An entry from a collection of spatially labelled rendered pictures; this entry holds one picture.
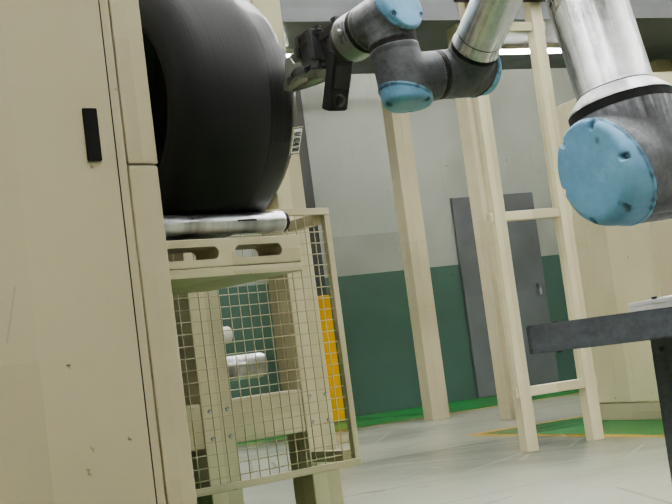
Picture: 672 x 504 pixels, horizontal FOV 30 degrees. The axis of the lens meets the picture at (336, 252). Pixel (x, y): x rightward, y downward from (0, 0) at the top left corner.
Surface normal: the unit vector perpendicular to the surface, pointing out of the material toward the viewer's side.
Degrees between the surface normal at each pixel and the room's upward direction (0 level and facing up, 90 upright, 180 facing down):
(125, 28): 90
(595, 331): 90
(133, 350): 90
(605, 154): 98
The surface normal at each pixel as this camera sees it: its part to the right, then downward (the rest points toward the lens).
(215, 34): 0.53, -0.49
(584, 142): -0.85, 0.21
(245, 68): 0.60, -0.25
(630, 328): -0.59, 0.01
